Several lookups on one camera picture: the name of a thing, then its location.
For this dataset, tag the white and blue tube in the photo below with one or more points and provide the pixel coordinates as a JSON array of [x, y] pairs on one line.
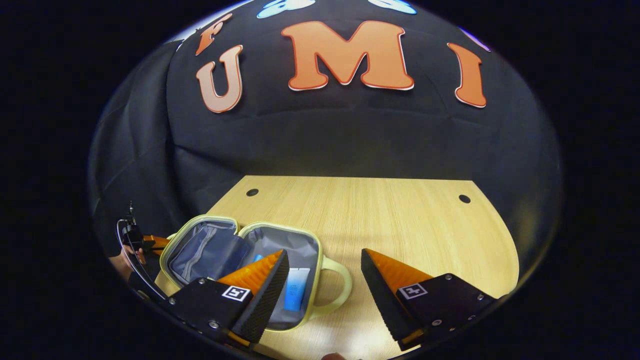
[[296, 290]]

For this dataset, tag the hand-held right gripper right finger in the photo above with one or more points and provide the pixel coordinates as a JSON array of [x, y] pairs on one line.
[[382, 295]]

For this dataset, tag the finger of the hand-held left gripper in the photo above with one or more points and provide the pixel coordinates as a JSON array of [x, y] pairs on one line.
[[159, 242]]

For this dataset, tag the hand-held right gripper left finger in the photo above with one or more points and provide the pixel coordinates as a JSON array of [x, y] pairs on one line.
[[265, 300]]

